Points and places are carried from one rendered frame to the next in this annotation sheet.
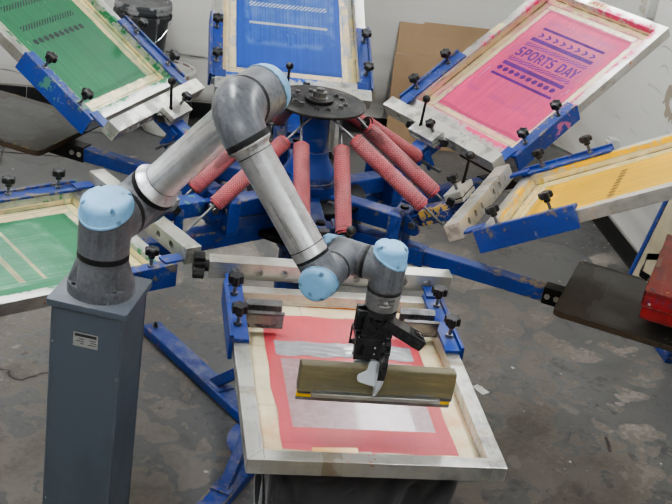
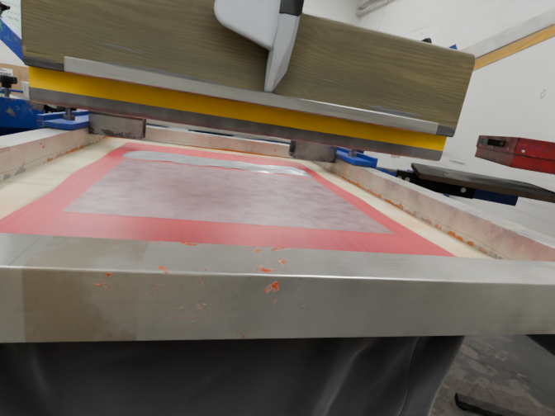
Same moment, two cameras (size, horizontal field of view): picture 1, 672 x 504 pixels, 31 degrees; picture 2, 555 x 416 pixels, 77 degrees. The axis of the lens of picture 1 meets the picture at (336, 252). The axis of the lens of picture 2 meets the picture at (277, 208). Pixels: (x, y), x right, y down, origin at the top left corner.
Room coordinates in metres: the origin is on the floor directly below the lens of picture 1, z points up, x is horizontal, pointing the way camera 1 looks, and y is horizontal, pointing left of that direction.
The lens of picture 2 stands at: (2.02, -0.14, 1.07)
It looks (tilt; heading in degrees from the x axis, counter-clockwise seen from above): 15 degrees down; 357
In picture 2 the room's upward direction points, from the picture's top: 9 degrees clockwise
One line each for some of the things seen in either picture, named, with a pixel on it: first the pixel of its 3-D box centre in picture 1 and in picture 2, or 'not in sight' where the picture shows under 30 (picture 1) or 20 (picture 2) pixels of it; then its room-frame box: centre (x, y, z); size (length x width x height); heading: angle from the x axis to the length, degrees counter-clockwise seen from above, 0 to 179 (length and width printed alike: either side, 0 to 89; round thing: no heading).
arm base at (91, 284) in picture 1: (102, 269); not in sight; (2.38, 0.51, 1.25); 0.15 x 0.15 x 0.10
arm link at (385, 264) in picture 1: (387, 267); not in sight; (2.33, -0.11, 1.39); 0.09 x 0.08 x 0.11; 73
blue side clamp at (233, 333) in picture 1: (234, 318); (82, 130); (2.75, 0.23, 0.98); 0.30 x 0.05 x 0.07; 12
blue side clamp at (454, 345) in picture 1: (440, 329); (335, 162); (2.86, -0.31, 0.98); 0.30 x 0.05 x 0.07; 12
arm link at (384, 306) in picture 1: (382, 300); not in sight; (2.32, -0.12, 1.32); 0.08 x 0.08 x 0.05
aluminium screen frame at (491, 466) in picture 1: (352, 374); (230, 169); (2.57, -0.09, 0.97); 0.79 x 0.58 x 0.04; 12
